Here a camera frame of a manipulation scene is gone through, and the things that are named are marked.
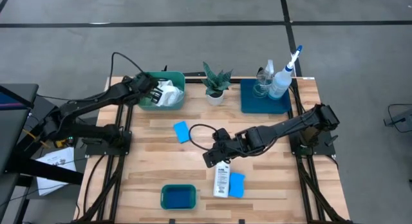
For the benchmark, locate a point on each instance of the blue sponge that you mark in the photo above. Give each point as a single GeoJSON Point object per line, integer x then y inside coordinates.
{"type": "Point", "coordinates": [181, 131]}
{"type": "Point", "coordinates": [237, 184]}

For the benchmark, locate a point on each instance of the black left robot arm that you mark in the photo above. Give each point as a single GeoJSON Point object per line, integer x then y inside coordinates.
{"type": "Point", "coordinates": [96, 97]}

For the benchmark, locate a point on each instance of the black desk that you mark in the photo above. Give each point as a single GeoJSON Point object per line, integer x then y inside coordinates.
{"type": "Point", "coordinates": [13, 127]}

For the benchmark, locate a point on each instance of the small teal plastic bin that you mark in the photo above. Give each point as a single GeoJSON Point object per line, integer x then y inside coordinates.
{"type": "Point", "coordinates": [162, 198]}

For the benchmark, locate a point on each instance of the white paper sheets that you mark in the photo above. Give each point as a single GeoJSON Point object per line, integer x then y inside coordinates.
{"type": "Point", "coordinates": [58, 159]}

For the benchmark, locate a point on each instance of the large teal plastic bin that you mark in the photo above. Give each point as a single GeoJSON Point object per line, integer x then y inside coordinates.
{"type": "Point", "coordinates": [161, 107]}

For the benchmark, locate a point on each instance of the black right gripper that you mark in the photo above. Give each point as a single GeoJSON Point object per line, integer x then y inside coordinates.
{"type": "Point", "coordinates": [222, 153]}

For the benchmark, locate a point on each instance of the clear spray bottle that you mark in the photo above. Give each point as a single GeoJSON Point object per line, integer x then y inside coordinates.
{"type": "Point", "coordinates": [264, 82]}

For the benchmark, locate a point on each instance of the green snake plant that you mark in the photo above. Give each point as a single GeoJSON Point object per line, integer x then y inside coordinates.
{"type": "Point", "coordinates": [215, 80]}

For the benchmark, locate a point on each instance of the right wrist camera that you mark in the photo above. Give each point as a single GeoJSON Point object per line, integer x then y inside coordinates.
{"type": "Point", "coordinates": [221, 134]}

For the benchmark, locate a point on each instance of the white plant pot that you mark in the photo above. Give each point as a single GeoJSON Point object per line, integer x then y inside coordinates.
{"type": "Point", "coordinates": [215, 100]}

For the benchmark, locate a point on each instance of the blue tray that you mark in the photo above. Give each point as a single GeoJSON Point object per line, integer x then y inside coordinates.
{"type": "Point", "coordinates": [257, 105]}

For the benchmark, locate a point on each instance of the white spray bottle blue collar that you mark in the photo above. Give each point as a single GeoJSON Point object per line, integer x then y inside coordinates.
{"type": "Point", "coordinates": [281, 84]}

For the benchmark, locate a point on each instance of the black table frame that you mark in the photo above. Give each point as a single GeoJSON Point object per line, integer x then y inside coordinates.
{"type": "Point", "coordinates": [306, 192]}

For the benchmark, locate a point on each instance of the white cloth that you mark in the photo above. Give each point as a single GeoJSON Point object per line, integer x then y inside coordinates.
{"type": "Point", "coordinates": [170, 93]}

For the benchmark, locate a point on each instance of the white lotion bottle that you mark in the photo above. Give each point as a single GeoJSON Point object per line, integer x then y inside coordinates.
{"type": "Point", "coordinates": [222, 182]}

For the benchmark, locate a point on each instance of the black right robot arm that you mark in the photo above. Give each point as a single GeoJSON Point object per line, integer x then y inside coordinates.
{"type": "Point", "coordinates": [289, 127]}

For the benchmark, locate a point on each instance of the black floor stand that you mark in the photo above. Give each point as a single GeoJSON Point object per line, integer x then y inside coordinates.
{"type": "Point", "coordinates": [399, 121]}

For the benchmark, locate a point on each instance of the yellow tool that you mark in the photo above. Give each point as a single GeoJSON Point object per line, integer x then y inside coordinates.
{"type": "Point", "coordinates": [60, 143]}

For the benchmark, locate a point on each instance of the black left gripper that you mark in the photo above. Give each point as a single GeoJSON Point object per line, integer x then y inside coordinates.
{"type": "Point", "coordinates": [145, 84]}

